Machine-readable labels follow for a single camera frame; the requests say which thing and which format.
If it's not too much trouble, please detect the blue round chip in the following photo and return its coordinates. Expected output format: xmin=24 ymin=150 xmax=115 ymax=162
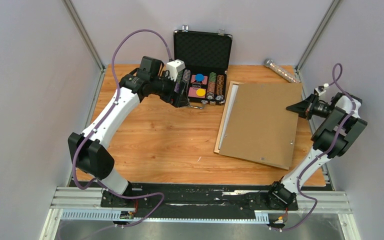
xmin=194 ymin=74 xmax=205 ymax=83

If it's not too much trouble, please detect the red forest photo print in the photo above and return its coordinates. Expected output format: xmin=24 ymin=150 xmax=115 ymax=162
xmin=214 ymin=82 xmax=241 ymax=153

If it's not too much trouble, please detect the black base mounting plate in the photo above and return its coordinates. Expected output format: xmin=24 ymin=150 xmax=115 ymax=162
xmin=98 ymin=182 xmax=299 ymax=220

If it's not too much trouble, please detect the black poker chip case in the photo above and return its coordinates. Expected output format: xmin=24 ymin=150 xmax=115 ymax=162
xmin=173 ymin=24 xmax=233 ymax=105

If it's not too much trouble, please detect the brown cardboard backing board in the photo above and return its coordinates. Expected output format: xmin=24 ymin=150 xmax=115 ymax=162
xmin=218 ymin=82 xmax=304 ymax=171

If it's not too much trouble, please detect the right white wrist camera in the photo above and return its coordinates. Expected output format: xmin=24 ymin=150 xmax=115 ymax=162
xmin=313 ymin=83 xmax=330 ymax=97

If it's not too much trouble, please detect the silver glitter tube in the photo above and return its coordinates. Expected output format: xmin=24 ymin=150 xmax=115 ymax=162
xmin=263 ymin=58 xmax=301 ymax=84

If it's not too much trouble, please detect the yellow round chip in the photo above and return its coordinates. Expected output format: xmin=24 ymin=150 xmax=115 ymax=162
xmin=195 ymin=88 xmax=206 ymax=98

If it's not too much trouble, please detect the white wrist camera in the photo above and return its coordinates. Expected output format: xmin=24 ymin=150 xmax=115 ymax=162
xmin=313 ymin=83 xmax=330 ymax=97
xmin=166 ymin=59 xmax=186 ymax=81

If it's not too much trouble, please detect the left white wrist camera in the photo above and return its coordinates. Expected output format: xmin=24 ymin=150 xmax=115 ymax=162
xmin=166 ymin=59 xmax=186 ymax=81

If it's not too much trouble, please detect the light wooden picture frame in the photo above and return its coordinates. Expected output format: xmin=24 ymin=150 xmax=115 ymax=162
xmin=213 ymin=80 xmax=294 ymax=171

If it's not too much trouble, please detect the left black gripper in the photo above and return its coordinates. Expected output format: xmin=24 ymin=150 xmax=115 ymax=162
xmin=150 ymin=71 xmax=190 ymax=108

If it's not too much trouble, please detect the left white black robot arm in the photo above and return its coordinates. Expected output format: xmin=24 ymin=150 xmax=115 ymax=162
xmin=68 ymin=56 xmax=189 ymax=207

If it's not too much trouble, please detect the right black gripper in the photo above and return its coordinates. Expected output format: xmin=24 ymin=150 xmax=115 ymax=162
xmin=286 ymin=93 xmax=335 ymax=121

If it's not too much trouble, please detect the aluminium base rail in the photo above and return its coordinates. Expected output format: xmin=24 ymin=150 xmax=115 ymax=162
xmin=41 ymin=183 xmax=361 ymax=240

